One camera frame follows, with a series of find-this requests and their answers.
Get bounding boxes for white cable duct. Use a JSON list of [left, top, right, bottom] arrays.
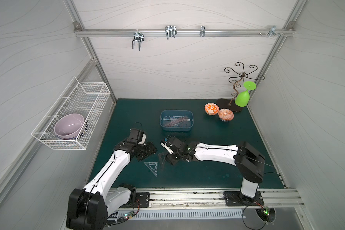
[[132, 209, 243, 220]]

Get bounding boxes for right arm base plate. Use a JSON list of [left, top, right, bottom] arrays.
[[223, 191, 265, 207]]

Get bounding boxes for metal hook middle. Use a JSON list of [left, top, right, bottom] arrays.
[[165, 25, 177, 40]]

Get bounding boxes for aluminium rail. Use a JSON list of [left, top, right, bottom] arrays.
[[75, 28, 296, 38], [68, 188, 305, 212]]

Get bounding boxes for blue plastic storage box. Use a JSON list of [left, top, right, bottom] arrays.
[[160, 110, 194, 132]]

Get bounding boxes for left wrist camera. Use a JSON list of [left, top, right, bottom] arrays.
[[128, 128, 147, 145]]

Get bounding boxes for orange patterned bowl left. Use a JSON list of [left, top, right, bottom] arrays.
[[204, 103, 220, 116]]

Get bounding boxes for aluminium front rail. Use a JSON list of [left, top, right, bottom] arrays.
[[68, 188, 305, 212]]

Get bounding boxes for clear triangle ruler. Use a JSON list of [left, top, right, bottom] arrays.
[[144, 162, 158, 177]]

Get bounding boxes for stencil ruler large dark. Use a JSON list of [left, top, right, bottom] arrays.
[[163, 116, 191, 127]]

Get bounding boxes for metal hook small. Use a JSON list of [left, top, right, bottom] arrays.
[[200, 25, 206, 37]]

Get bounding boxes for metal hook right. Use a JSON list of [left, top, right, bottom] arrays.
[[259, 26, 285, 37]]

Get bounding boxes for brown metal cup stand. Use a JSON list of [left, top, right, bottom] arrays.
[[216, 62, 258, 113]]

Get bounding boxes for aluminium top rail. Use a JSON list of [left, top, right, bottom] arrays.
[[75, 28, 296, 38]]

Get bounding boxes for white wire basket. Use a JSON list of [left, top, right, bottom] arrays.
[[31, 77, 110, 150]]

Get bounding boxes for lilac bowl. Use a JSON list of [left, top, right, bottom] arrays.
[[54, 114, 85, 140]]

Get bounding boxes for thin clear straight ruler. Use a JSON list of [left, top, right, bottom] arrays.
[[163, 116, 191, 121]]

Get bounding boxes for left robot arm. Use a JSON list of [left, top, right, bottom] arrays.
[[66, 139, 157, 230]]

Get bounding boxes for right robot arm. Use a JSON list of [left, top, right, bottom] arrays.
[[161, 138, 265, 200]]

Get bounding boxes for dark triangle ruler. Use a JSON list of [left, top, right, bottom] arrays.
[[158, 152, 168, 171], [178, 118, 191, 127]]

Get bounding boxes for green table mat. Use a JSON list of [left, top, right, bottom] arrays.
[[91, 99, 283, 189]]

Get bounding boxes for clear protractor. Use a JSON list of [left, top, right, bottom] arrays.
[[166, 117, 179, 127]]

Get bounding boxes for metal hook left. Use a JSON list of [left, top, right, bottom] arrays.
[[132, 31, 144, 51]]

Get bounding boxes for green plastic goblet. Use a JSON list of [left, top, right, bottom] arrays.
[[235, 81, 257, 107]]

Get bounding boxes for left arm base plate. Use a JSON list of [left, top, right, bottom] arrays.
[[124, 192, 150, 209]]

